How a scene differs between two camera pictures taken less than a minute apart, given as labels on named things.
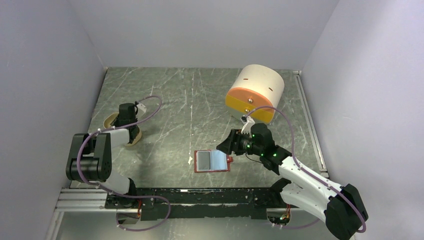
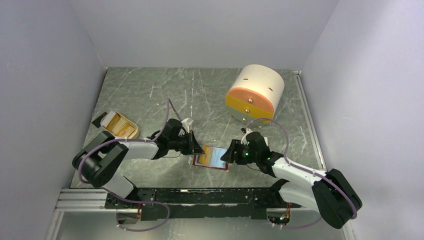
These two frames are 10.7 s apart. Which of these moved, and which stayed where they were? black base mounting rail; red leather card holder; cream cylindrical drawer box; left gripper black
Moved: left gripper black; red leather card holder
Stayed: black base mounting rail; cream cylindrical drawer box
